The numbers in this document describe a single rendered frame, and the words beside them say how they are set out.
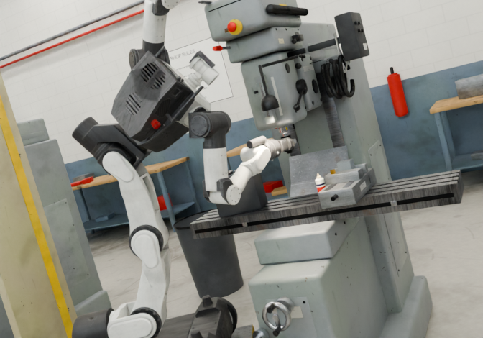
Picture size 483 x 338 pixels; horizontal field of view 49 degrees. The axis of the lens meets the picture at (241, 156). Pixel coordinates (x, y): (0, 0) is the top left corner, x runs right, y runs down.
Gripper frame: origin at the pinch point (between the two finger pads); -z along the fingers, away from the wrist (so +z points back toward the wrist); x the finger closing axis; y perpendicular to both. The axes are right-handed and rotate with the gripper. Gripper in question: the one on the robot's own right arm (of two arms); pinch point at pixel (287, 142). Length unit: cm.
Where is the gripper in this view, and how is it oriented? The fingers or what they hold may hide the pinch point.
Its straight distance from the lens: 241.9
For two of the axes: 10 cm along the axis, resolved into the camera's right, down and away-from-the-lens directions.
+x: -7.3, 1.2, 6.7
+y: 2.5, 9.6, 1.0
